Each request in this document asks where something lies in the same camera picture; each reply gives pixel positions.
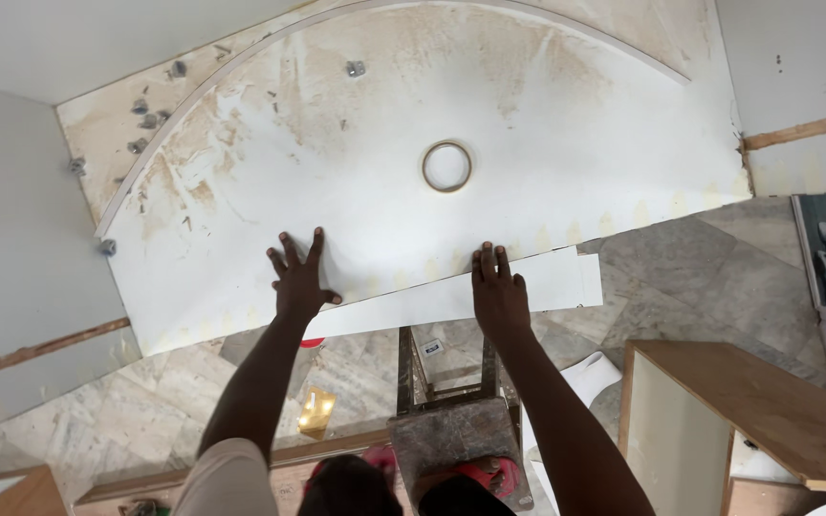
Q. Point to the white laminate offcut sheet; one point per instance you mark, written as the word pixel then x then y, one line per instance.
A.
pixel 585 380

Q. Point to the long wooden plank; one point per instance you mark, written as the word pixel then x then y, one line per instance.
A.
pixel 298 459

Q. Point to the white laminate edge strip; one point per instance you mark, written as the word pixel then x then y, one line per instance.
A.
pixel 427 297

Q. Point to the brown tape roll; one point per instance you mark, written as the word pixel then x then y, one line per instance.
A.
pixel 447 166

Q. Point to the worn metal step stool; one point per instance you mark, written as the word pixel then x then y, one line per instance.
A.
pixel 452 437

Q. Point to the large white arched panel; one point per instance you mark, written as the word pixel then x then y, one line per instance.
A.
pixel 413 215

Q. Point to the red plastic item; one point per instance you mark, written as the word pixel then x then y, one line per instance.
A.
pixel 312 343

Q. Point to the grey plastic connector block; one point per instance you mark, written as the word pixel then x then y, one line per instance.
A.
pixel 178 69
pixel 137 145
pixel 149 120
pixel 77 165
pixel 140 106
pixel 355 69
pixel 107 247

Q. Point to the wooden batten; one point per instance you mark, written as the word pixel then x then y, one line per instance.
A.
pixel 807 129
pixel 40 350

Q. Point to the small white label card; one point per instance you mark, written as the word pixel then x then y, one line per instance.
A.
pixel 431 348

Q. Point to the brown wooden board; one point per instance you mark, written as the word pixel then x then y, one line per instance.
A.
pixel 15 494

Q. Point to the person's left hand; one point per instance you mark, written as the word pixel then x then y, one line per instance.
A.
pixel 297 290

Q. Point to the wooden cabinet carcass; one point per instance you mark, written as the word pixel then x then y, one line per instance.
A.
pixel 735 416

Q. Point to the person's beige shirt sleeve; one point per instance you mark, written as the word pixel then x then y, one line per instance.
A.
pixel 230 480

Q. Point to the person's right hand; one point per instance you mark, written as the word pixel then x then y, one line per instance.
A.
pixel 500 304

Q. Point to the red sandal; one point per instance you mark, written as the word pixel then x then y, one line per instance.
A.
pixel 492 474
pixel 381 459

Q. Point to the shiny gold packet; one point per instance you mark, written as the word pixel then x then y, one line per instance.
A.
pixel 317 413

